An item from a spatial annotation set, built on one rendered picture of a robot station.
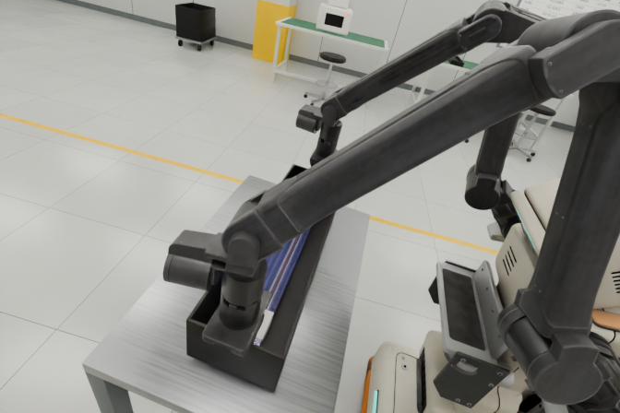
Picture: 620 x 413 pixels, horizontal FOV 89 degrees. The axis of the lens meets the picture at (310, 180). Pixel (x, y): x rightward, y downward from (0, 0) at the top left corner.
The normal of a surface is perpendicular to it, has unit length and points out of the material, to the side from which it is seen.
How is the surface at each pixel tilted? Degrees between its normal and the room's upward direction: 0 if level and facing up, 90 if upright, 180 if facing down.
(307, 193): 73
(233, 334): 1
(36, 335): 0
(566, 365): 78
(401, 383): 0
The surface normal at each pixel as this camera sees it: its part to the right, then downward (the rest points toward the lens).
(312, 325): 0.19, -0.82
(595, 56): -0.07, 0.36
